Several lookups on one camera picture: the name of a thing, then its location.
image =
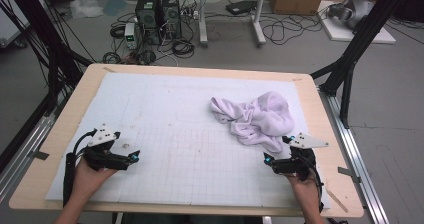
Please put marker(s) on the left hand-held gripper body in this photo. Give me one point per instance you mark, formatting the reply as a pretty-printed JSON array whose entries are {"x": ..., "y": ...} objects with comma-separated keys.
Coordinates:
[{"x": 100, "y": 157}]

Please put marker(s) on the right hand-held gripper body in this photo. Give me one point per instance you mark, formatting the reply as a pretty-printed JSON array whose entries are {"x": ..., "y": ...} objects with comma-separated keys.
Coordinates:
[{"x": 296, "y": 164}]

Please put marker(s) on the lilac printed towel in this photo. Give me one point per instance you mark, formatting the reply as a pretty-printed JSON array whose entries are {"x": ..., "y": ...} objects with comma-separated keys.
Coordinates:
[{"x": 263, "y": 117}]

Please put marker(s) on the person's left hand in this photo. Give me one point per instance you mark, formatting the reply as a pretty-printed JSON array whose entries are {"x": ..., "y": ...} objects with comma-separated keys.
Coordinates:
[{"x": 85, "y": 180}]

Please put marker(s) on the person's right hand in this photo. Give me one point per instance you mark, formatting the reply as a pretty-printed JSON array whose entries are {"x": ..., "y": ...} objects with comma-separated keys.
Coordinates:
[{"x": 306, "y": 190}]

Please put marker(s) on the grey tape piece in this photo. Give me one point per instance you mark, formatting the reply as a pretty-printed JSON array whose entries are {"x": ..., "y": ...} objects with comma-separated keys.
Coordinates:
[
  {"x": 349, "y": 174},
  {"x": 39, "y": 155}
]

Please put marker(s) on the thin wooden stick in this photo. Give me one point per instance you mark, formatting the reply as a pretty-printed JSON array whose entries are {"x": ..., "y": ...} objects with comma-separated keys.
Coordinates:
[{"x": 336, "y": 200}]

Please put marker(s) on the white foam mat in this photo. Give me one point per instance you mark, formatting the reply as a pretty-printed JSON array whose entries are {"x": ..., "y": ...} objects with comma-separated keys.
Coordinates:
[{"x": 173, "y": 117}]

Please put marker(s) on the person's dark clothing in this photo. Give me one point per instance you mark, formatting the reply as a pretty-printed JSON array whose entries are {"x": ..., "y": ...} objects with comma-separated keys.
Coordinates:
[{"x": 190, "y": 220}]

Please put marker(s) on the white power supply box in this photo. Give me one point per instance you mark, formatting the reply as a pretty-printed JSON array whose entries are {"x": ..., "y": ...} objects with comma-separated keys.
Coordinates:
[{"x": 130, "y": 35}]

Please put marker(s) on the white floor board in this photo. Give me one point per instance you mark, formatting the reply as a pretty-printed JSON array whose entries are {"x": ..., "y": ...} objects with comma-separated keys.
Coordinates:
[{"x": 340, "y": 34}]

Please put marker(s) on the white desk leg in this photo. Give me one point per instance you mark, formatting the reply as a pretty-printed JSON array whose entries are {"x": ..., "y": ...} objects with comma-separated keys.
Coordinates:
[
  {"x": 202, "y": 20},
  {"x": 258, "y": 20}
]

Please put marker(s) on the large black computer tower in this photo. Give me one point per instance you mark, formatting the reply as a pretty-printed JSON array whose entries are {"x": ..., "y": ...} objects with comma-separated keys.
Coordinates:
[{"x": 148, "y": 15}]

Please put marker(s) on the teal floor sheet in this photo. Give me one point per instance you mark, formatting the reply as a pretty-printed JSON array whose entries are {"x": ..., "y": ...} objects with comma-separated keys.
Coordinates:
[{"x": 115, "y": 4}]

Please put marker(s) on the clear plastic bag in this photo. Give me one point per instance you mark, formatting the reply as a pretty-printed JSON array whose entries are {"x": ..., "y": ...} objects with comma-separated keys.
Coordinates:
[{"x": 86, "y": 8}]

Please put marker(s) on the slim black computer tower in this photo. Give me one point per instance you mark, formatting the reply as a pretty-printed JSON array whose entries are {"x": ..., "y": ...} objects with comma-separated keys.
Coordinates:
[{"x": 171, "y": 14}]

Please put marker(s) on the black flat device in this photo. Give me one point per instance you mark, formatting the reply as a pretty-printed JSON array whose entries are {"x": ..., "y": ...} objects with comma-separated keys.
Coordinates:
[{"x": 240, "y": 7}]

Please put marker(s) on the grey helmet-like device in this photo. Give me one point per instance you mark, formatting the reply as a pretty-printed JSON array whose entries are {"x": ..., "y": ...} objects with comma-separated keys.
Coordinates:
[{"x": 356, "y": 10}]

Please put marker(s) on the aluminium rail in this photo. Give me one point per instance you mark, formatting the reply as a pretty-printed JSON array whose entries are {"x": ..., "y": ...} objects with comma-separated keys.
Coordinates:
[
  {"x": 26, "y": 147},
  {"x": 353, "y": 157}
]

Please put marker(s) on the black metal frame stand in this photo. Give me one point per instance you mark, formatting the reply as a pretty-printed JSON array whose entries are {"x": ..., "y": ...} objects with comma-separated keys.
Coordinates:
[
  {"x": 40, "y": 27},
  {"x": 363, "y": 34}
]

